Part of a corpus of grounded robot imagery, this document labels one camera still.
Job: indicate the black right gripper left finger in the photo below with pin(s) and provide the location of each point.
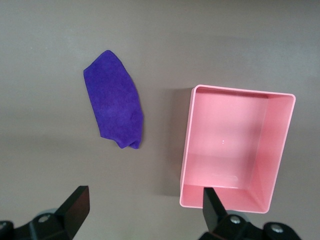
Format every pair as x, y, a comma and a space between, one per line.
75, 210

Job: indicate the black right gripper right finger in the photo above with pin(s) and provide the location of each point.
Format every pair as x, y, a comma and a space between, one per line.
212, 210

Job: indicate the purple cloth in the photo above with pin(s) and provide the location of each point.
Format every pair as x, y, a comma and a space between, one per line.
112, 105

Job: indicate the pink plastic bin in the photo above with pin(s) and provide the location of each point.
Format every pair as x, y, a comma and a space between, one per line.
225, 150

